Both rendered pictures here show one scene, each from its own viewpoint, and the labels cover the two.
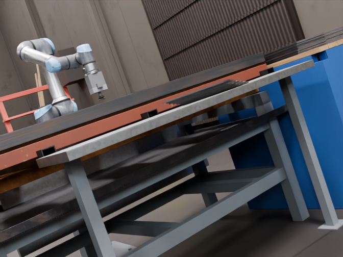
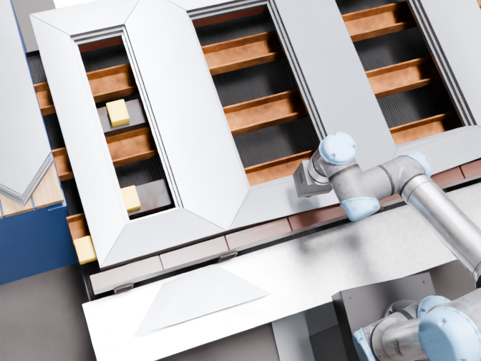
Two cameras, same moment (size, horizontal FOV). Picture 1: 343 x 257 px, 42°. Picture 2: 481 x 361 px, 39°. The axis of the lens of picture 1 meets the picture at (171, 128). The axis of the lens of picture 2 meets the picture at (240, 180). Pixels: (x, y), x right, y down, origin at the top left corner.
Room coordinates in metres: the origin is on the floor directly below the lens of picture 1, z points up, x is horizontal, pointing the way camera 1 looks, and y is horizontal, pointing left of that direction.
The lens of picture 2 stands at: (3.14, 0.07, 2.55)
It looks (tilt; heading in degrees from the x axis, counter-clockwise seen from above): 70 degrees down; 174
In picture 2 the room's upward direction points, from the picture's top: 25 degrees clockwise
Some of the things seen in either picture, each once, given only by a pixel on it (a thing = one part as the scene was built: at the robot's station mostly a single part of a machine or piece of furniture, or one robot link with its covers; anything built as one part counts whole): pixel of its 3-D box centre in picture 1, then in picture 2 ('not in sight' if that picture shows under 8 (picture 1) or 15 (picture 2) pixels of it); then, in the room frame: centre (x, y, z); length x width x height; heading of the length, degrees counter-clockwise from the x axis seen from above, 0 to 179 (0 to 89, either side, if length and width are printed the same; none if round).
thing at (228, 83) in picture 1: (219, 87); not in sight; (1.79, -0.23, 0.77); 0.45 x 0.20 x 0.04; 126
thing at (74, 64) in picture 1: (74, 60); (361, 190); (2.57, 0.39, 1.17); 0.11 x 0.11 x 0.08; 42
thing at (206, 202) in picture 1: (198, 166); not in sight; (2.78, -0.08, 0.34); 0.06 x 0.06 x 0.68; 36
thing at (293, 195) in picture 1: (280, 156); not in sight; (2.24, -0.47, 0.34); 0.06 x 0.06 x 0.68; 36
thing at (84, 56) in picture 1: (85, 55); (334, 155); (2.50, 0.31, 1.18); 0.09 x 0.08 x 0.11; 42
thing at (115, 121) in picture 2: not in sight; (117, 113); (2.42, -0.24, 0.79); 0.06 x 0.05 x 0.04; 36
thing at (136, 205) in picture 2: not in sight; (128, 199); (2.65, -0.13, 0.79); 0.06 x 0.05 x 0.04; 36
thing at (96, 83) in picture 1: (95, 81); (316, 172); (2.49, 0.31, 1.02); 0.10 x 0.09 x 0.16; 28
